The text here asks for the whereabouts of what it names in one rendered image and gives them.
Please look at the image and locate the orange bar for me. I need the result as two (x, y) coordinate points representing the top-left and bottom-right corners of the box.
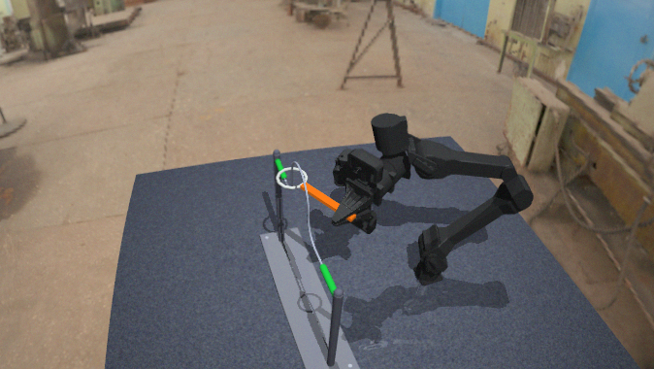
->
(277, 167), (356, 222)

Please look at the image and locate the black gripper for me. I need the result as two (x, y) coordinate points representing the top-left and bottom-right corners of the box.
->
(332, 149), (398, 234)

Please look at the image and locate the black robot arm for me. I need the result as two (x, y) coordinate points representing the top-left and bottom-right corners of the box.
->
(333, 113), (534, 285)

